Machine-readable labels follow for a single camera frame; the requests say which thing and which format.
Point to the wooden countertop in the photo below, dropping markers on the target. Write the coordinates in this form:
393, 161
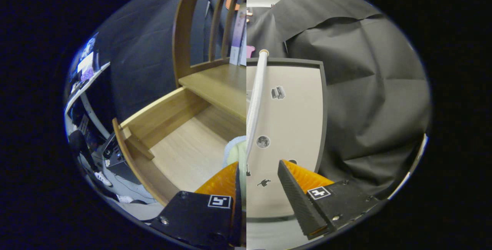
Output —
219, 84

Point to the purple spine book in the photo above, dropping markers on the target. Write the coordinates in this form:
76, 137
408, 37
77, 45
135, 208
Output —
238, 34

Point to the black electronic box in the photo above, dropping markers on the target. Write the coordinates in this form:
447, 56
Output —
113, 152

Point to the grey panel with dark frame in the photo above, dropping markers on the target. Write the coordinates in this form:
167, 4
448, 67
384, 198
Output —
296, 119

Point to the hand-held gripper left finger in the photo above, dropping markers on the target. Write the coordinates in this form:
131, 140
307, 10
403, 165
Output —
237, 219

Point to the black backdrop cloth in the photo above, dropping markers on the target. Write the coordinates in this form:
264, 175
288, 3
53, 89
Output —
365, 88

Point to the brown wooden drawer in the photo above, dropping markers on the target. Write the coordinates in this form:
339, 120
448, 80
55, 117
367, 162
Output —
184, 154

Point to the white shoe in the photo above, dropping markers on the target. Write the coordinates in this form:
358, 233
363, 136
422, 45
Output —
103, 179
125, 199

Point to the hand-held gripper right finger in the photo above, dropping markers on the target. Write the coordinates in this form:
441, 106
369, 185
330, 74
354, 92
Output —
300, 200

